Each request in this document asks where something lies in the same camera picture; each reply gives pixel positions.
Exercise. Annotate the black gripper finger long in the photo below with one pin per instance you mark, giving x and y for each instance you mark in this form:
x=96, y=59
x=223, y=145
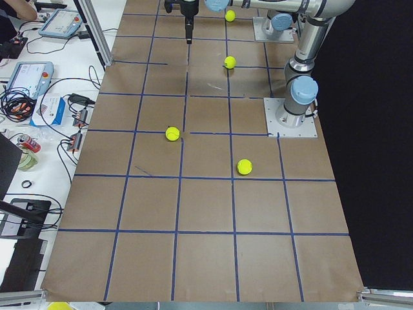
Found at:
x=189, y=26

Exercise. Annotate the tennis ball top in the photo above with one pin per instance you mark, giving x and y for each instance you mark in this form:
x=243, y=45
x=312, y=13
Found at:
x=230, y=16

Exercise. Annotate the tennis ball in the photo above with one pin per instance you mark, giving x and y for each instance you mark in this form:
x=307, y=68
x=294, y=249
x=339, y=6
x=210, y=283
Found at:
x=230, y=16
x=230, y=62
x=244, y=167
x=172, y=133

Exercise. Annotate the tennis ball upper middle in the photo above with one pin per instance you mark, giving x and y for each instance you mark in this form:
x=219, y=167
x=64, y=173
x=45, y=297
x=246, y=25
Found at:
x=230, y=62

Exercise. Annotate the tennis ball centre left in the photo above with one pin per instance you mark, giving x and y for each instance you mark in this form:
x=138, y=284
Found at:
x=172, y=133

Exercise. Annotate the tennis ball centre right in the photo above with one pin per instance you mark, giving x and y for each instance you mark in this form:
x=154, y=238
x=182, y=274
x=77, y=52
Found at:
x=244, y=167

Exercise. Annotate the upper teach pendant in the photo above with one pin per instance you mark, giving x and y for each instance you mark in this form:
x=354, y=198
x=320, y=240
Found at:
x=61, y=24

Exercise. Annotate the teach pendant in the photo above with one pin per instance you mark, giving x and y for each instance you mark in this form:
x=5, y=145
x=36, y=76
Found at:
x=61, y=24
x=31, y=77

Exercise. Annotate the lower teach pendant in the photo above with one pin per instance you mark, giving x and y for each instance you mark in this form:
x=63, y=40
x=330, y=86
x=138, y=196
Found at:
x=31, y=77

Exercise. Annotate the blue white cardboard box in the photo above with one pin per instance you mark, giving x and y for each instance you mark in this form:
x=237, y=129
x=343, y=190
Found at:
x=49, y=110

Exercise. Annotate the red soda can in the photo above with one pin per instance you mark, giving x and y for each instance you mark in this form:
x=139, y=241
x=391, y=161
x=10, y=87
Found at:
x=29, y=143

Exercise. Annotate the green tape roll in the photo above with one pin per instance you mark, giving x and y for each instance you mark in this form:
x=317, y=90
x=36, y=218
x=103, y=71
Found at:
x=27, y=161

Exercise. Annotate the black monitor stand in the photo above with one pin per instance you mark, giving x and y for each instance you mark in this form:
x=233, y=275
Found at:
x=23, y=221

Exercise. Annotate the aluminium frame post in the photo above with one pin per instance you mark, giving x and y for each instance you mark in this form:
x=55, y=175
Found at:
x=93, y=27

